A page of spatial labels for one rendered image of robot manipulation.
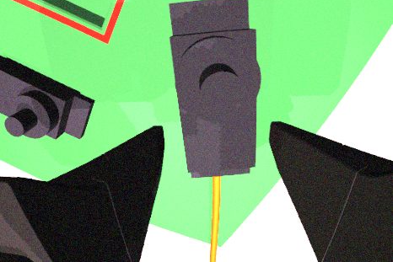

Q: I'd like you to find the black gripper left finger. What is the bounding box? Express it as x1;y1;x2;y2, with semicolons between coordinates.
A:
0;126;165;262

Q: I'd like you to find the green flat panel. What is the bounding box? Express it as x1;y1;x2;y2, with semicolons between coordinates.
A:
0;0;393;248

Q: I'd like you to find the dark grey micro servo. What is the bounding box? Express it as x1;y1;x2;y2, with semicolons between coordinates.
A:
169;0;261;262

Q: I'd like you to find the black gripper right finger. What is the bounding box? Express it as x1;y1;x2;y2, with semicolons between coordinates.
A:
268;121;393;262

